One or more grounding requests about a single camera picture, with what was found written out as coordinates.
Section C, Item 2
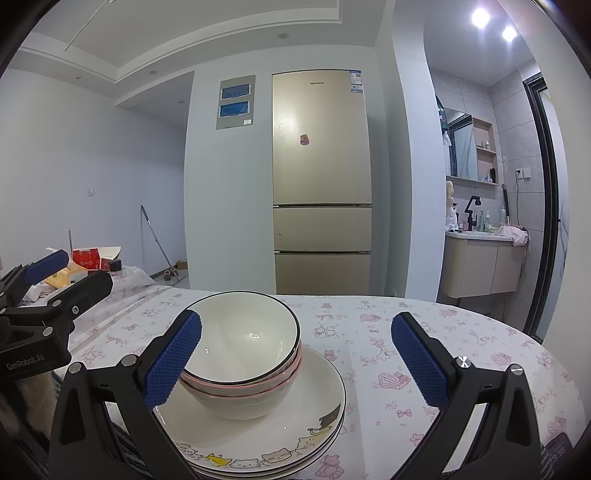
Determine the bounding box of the hanging towel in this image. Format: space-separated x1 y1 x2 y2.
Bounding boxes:
435 95 451 146

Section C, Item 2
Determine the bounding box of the beige refrigerator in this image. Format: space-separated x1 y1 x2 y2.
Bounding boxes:
271 68 374 296

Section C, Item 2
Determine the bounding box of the red paper box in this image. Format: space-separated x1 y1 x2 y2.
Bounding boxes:
71 246 122 271

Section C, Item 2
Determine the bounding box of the yellow packet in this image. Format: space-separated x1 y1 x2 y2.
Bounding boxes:
44 269 88 290

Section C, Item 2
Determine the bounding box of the white black-rimmed plate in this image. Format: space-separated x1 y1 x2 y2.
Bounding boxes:
185 406 347 480

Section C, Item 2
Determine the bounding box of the pink printed white tablecloth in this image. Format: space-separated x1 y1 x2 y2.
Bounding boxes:
18 265 585 480

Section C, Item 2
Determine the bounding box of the grey wall panel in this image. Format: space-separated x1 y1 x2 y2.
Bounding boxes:
216 73 256 131

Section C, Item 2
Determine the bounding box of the pink strawberry bunny bowl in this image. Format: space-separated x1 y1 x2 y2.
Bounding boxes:
187 369 303 421

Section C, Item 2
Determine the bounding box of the black faucet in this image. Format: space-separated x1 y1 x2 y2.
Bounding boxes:
462 196 483 232

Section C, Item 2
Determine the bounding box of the beige vanity cabinet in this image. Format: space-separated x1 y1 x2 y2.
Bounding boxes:
443 231 525 298

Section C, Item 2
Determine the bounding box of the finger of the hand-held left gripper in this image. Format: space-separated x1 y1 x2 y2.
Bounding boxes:
0 249 70 308
0 271 114 340

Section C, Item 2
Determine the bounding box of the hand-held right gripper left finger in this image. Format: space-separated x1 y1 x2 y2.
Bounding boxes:
48 309 204 480

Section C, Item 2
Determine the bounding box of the dark-framed glass sliding door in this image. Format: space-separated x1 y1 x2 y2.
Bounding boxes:
522 74 575 344

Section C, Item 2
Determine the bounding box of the wall niche shelf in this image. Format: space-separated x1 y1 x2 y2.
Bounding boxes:
472 117 499 186

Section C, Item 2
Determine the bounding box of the long-handled mop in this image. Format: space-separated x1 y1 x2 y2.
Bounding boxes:
140 205 171 271

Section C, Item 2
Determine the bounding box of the white cartoon cat plate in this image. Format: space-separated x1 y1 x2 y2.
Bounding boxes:
152 344 347 469

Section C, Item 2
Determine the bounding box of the pink cloth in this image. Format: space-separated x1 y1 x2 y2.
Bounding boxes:
496 224 531 247

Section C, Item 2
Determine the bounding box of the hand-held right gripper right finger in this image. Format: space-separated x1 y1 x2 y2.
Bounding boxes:
390 311 543 480

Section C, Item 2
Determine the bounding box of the white black-rimmed bowl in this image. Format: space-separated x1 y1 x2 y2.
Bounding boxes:
178 290 302 386

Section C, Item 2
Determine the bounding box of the pink-rimmed ceramic bowl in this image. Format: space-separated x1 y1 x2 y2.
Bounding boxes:
180 342 304 398

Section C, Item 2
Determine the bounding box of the bathroom mirror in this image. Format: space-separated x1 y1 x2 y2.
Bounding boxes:
445 107 479 182

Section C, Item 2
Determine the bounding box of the black phone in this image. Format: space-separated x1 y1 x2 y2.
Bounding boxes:
539 431 575 480

